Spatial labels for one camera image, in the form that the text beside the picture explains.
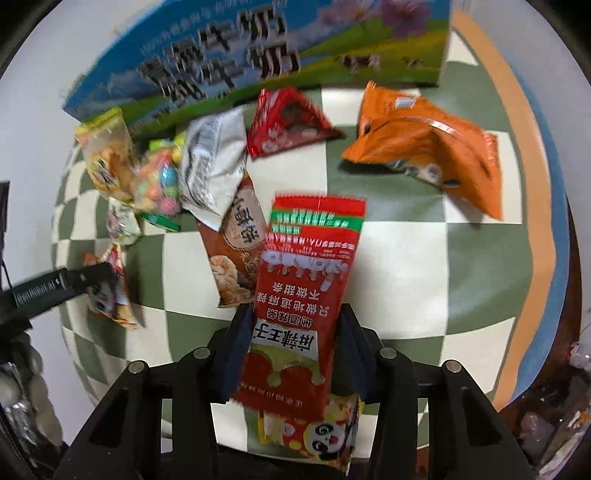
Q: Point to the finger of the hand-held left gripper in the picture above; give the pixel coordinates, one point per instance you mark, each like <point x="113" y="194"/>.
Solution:
<point x="90" y="276"/>

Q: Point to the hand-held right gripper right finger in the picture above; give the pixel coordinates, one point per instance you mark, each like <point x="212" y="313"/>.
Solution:
<point x="352" y="355"/>

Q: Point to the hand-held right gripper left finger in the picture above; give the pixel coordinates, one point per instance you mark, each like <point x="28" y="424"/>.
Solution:
<point x="236" y="353"/>

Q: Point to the orange panda snack packet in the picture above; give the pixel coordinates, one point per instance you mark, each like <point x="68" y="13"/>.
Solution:
<point x="113" y="302"/>

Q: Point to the long red snack packet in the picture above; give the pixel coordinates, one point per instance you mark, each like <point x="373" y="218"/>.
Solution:
<point x="295" y="300"/>

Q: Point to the yellow panda snack packet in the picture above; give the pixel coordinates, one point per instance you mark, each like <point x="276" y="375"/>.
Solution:
<point x="318" y="436"/>

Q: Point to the brown snack packet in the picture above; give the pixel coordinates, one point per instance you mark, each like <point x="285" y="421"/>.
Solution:
<point x="235" y="263"/>

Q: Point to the yellow cracker packet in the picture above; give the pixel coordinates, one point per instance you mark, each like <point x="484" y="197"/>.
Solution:
<point x="106" y="161"/>

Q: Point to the colourful candy bag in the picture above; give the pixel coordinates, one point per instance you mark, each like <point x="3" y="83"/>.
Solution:
<point x="159" y="182"/>

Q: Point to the silver snack packet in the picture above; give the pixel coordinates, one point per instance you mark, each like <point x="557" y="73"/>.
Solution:
<point x="210" y="166"/>

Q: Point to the orange snack bag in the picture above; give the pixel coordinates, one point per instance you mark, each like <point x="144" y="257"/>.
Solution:
<point x="429" y="143"/>

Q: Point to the red triangular snack packet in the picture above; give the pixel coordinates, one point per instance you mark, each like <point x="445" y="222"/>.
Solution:
<point x="286" y="124"/>

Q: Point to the blue printed cardboard box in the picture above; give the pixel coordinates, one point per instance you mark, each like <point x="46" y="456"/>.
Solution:
<point x="231" y="60"/>

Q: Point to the small white candy packet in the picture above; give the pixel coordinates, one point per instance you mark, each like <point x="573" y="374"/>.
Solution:
<point x="121" y="222"/>

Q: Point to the grey lumpy object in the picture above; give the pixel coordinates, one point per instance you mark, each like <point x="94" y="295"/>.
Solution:
<point x="27" y="392"/>

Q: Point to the orange rimmed round table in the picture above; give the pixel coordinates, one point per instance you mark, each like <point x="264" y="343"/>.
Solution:
<point x="531" y="161"/>

